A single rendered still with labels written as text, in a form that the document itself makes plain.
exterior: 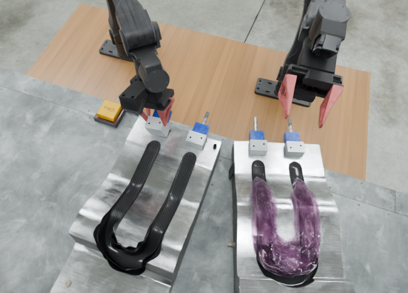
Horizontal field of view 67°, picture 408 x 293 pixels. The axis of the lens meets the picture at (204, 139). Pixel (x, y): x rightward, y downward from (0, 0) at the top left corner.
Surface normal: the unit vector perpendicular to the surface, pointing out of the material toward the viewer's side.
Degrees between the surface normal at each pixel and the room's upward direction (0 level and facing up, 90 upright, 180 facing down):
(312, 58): 1
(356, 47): 0
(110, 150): 0
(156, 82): 69
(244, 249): 11
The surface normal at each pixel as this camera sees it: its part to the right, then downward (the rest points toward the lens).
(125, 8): 0.13, -0.26
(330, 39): -0.14, 0.11
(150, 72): 0.38, 0.58
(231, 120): 0.03, -0.48
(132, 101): -0.33, 0.62
